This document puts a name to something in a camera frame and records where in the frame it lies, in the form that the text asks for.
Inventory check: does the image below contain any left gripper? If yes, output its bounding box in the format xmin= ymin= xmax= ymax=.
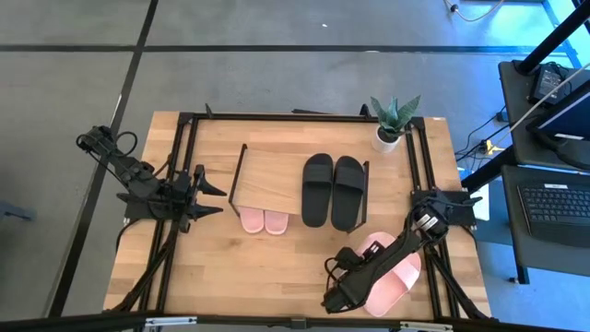
xmin=171 ymin=164 xmax=228 ymax=233

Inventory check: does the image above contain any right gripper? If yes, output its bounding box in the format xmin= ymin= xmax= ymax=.
xmin=321 ymin=267 xmax=380 ymax=316

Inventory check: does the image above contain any wooden shelf with black frame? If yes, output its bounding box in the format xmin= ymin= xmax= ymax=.
xmin=228 ymin=143 xmax=371 ymax=234

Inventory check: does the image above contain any black slide sandal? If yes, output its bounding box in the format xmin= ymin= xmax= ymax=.
xmin=301 ymin=152 xmax=335 ymax=229
xmin=330 ymin=155 xmax=366 ymax=232

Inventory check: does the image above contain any snake plant in white pot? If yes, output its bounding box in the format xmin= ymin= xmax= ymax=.
xmin=370 ymin=94 xmax=422 ymax=154

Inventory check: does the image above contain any white card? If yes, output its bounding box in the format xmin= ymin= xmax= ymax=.
xmin=472 ymin=196 xmax=491 ymax=222

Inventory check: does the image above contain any black side desk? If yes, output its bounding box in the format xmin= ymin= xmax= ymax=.
xmin=497 ymin=58 xmax=590 ymax=286

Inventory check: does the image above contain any black diagonal stand leg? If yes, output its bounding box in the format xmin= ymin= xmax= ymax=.
xmin=460 ymin=146 xmax=518 ymax=193

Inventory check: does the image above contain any black laptop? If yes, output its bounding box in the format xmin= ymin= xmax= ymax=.
xmin=515 ymin=182 xmax=590 ymax=250

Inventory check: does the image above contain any black tilted display screen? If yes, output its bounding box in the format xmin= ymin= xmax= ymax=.
xmin=525 ymin=77 xmax=590 ymax=172

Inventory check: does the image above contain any black power adapter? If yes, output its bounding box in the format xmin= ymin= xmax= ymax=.
xmin=529 ymin=63 xmax=567 ymax=105

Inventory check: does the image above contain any black stand pole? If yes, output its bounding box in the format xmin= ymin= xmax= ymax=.
xmin=514 ymin=0 xmax=590 ymax=76

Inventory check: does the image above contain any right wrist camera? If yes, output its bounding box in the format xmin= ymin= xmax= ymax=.
xmin=332 ymin=247 xmax=368 ymax=277

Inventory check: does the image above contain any silver bracket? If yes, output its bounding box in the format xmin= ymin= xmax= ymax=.
xmin=399 ymin=321 xmax=454 ymax=332
xmin=144 ymin=315 xmax=198 ymax=328

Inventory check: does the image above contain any black aluminium rig frame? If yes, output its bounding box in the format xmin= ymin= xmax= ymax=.
xmin=0 ymin=103 xmax=590 ymax=332

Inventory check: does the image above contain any black floor cable bundle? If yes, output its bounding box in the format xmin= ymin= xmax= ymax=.
xmin=454 ymin=106 xmax=508 ymax=162

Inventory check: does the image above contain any white cable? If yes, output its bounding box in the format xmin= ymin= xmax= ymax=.
xmin=506 ymin=62 xmax=590 ymax=136

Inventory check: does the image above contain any beige floor cable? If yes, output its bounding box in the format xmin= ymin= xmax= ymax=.
xmin=442 ymin=0 xmax=507 ymax=23

